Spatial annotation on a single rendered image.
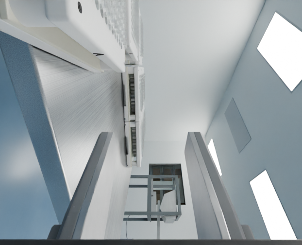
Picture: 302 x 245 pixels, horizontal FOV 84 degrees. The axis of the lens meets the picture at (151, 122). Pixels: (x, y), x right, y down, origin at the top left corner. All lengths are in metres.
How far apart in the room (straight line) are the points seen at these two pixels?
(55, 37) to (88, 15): 0.05
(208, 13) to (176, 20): 0.57
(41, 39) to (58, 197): 0.23
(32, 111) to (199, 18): 3.52
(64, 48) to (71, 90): 0.08
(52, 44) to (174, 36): 3.52
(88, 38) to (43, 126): 0.13
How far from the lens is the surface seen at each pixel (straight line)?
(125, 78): 0.75
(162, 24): 3.59
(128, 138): 0.82
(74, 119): 0.31
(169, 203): 3.39
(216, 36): 3.88
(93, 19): 0.20
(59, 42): 0.23
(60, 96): 0.27
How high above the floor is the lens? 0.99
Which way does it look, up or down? level
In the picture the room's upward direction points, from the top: 90 degrees clockwise
